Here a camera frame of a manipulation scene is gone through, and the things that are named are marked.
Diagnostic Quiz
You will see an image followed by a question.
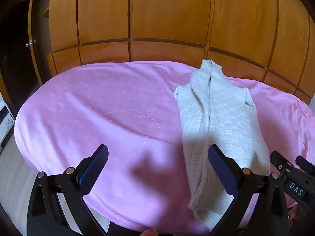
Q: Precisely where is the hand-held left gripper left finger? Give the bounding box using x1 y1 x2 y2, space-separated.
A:
26 144 110 236

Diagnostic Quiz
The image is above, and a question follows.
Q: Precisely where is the white appliance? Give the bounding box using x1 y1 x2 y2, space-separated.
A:
0 100 16 150

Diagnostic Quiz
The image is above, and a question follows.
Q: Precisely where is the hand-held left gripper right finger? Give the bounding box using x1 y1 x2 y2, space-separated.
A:
207 144 289 236

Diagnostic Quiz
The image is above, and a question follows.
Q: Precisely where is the white knit sweater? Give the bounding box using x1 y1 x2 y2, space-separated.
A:
173 59 271 230

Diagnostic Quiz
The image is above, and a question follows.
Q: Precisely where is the pink blanket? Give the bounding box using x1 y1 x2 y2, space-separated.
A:
14 61 315 235

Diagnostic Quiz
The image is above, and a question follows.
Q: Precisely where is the wooden wardrobe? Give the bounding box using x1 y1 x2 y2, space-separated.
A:
28 0 315 104

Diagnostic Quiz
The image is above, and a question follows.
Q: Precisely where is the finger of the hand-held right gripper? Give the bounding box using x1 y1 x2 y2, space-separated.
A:
295 155 315 175
269 151 292 175

